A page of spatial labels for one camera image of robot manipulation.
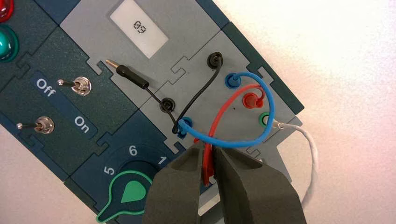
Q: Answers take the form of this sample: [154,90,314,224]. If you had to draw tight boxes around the white banana plug wire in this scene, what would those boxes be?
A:
[274,121,319,209]

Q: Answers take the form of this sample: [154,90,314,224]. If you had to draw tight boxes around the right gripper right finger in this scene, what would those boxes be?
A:
[213,147,307,224]

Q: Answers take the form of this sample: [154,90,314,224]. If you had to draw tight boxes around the blue banana plug wire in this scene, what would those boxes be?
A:
[176,72,276,148]

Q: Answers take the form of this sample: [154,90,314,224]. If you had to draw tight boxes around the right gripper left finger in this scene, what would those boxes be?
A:
[142,143,206,224]

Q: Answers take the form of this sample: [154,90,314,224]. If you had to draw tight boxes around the metal toggle switch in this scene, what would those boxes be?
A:
[57,76,92,97]
[16,116,55,134]

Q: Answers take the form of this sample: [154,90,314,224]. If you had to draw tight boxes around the white display screen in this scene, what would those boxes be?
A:
[110,0,169,59]

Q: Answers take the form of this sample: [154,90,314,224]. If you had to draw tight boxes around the black banana plug wire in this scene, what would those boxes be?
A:
[106,52,224,134]

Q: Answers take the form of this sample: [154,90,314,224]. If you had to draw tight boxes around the green push button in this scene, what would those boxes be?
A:
[0,24,19,63]

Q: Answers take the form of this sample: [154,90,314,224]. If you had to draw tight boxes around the red push button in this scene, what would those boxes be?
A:
[0,0,14,23]

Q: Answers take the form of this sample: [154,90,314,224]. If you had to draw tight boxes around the black green rotary knob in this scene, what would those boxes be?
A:
[96,161,155,224]

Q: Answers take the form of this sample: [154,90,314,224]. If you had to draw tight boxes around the grey and teal task box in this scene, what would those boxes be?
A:
[0,0,305,224]

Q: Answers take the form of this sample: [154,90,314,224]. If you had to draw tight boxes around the red banana plug wire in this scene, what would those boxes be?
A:
[194,83,266,187]

